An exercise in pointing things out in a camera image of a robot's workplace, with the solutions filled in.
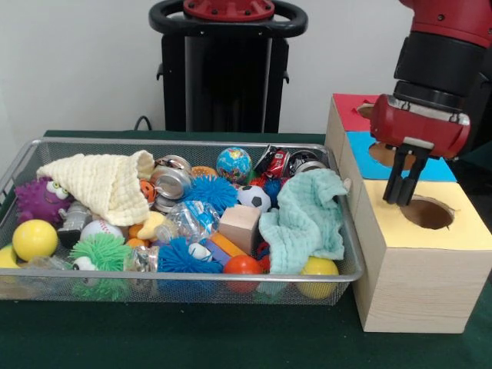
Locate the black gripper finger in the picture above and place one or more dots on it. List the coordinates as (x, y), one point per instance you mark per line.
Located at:
(394, 174)
(415, 178)

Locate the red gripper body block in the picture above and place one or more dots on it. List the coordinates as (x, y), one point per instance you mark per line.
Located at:
(419, 129)

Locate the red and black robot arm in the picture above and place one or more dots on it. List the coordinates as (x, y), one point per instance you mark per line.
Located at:
(446, 54)

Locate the wooden box with three holes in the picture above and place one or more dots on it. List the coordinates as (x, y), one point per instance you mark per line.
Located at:
(419, 277)

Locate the shallow clear mesh bin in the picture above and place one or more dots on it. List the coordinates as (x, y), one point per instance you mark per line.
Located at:
(231, 296)

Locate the mint green cloth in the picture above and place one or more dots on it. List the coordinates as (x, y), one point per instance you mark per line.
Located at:
(304, 219)

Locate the small soccer ball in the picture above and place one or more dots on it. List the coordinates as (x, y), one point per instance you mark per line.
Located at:
(254, 198)

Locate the globe print ball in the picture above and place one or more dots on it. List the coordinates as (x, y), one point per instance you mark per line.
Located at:
(234, 164)

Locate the plain wooden block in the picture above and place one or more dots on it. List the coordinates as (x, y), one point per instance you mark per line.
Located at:
(241, 227)

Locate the orange ball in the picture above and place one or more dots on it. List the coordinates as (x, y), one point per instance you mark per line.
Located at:
(243, 266)

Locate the blue spiky rubber ball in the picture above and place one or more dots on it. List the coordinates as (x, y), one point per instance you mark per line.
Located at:
(211, 192)

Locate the dark green table cloth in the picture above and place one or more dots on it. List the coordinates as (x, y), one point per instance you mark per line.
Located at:
(192, 338)

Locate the cream knitted cloth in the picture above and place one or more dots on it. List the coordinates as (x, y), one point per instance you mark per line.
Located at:
(100, 184)

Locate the green fuzzy toy with eyes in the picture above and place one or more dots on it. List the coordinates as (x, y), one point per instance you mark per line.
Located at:
(108, 254)

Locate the purple spiky toy with eyes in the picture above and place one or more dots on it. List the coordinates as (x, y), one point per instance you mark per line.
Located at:
(38, 201)

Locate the yellow ball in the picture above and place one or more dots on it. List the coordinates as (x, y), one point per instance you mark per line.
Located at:
(34, 240)

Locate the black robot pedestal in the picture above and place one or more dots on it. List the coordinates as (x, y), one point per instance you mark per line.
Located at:
(227, 77)

